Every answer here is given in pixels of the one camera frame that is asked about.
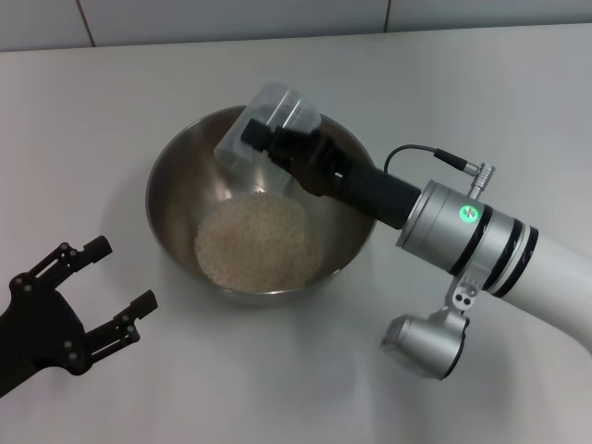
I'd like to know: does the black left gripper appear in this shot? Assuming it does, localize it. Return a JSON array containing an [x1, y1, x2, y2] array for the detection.
[[0, 235, 159, 389]]

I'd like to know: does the thin right gripper cable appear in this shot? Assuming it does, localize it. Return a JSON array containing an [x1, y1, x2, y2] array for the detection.
[[383, 145, 499, 198]]

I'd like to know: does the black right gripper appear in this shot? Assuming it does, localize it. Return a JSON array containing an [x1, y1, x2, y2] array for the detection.
[[240, 104, 425, 230]]

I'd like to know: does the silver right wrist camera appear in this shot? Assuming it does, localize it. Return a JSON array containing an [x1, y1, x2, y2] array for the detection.
[[379, 276, 483, 381]]

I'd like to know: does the clear plastic cup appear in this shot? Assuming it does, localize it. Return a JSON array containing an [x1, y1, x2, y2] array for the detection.
[[213, 81, 325, 189]]

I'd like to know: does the stainless steel mixing bowl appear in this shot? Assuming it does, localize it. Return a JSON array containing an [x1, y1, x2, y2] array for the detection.
[[145, 105, 383, 309]]

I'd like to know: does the white rice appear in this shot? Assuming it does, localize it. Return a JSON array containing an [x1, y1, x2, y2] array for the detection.
[[192, 187, 326, 293]]

